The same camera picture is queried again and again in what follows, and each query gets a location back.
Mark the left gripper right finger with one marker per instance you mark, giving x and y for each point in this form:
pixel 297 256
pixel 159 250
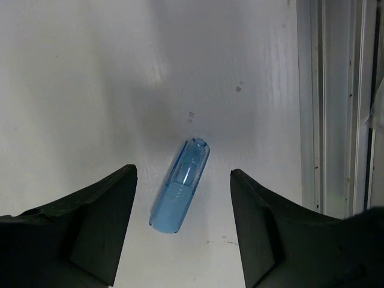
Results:
pixel 283 244

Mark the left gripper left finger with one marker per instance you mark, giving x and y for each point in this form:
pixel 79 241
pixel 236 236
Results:
pixel 75 241

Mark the aluminium rail frame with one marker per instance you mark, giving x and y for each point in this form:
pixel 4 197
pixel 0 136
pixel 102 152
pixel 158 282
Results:
pixel 340 57

